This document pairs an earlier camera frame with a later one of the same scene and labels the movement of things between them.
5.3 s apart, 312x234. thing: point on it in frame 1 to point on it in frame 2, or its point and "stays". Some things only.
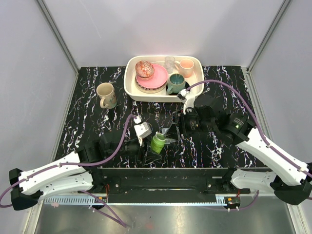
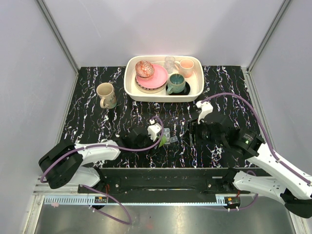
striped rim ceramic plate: [148, 90] stays
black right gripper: [173, 132] to [194, 128]
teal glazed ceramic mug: [176, 84] stays
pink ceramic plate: [159, 79] stays
